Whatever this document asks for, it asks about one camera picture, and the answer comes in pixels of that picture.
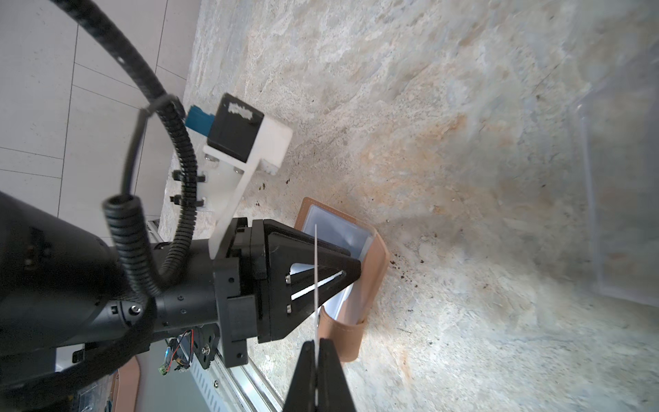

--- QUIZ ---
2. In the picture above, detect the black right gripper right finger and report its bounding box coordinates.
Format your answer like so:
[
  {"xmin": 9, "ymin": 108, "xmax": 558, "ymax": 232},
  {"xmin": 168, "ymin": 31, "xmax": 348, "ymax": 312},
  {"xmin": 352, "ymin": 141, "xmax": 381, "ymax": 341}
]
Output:
[{"xmin": 317, "ymin": 338, "xmax": 356, "ymax": 412}]

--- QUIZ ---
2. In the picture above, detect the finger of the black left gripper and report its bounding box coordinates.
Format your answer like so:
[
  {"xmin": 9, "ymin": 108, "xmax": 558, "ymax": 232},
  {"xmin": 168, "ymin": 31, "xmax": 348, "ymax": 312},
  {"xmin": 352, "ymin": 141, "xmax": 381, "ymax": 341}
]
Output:
[
  {"xmin": 257, "ymin": 272, "xmax": 355, "ymax": 343},
  {"xmin": 264, "ymin": 219, "xmax": 361, "ymax": 288}
]

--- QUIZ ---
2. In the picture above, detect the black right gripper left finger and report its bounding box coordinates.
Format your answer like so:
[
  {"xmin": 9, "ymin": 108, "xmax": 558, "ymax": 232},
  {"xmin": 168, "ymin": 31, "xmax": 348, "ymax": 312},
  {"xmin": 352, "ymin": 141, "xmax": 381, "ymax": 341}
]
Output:
[{"xmin": 282, "ymin": 341, "xmax": 317, "ymax": 412}]

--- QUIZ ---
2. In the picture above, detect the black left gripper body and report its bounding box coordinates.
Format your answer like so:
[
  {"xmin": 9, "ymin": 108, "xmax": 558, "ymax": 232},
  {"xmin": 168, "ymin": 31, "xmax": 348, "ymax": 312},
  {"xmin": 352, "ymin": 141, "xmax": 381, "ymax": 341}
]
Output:
[{"xmin": 212, "ymin": 217, "xmax": 258, "ymax": 368}]

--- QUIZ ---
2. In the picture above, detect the black VIP card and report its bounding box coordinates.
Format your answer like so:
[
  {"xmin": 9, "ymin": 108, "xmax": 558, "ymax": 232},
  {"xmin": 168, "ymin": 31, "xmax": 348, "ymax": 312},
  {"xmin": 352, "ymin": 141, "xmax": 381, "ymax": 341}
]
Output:
[{"xmin": 313, "ymin": 224, "xmax": 320, "ymax": 367}]

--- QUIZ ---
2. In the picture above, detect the tan leather card holder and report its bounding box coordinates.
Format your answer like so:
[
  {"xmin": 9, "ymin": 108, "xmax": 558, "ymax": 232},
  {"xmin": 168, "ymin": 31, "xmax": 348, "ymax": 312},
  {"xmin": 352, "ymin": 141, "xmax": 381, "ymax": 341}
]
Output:
[{"xmin": 294, "ymin": 197, "xmax": 391, "ymax": 363}]

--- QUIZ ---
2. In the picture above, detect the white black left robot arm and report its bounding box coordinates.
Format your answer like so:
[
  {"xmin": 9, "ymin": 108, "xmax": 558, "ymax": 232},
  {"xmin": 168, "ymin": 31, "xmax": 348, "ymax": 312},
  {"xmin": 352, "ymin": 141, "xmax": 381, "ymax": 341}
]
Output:
[{"xmin": 1, "ymin": 195, "xmax": 361, "ymax": 411}]

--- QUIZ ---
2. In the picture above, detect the clear acrylic card box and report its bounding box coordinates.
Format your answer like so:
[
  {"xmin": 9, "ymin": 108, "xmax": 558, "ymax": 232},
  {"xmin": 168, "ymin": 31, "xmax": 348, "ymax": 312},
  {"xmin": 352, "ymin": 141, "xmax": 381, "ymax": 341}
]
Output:
[{"xmin": 574, "ymin": 45, "xmax": 658, "ymax": 307}]

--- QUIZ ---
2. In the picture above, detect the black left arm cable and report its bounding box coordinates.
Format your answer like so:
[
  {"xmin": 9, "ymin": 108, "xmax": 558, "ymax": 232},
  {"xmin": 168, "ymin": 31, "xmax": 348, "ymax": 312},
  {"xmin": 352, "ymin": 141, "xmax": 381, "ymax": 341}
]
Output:
[{"xmin": 48, "ymin": 0, "xmax": 202, "ymax": 300}]

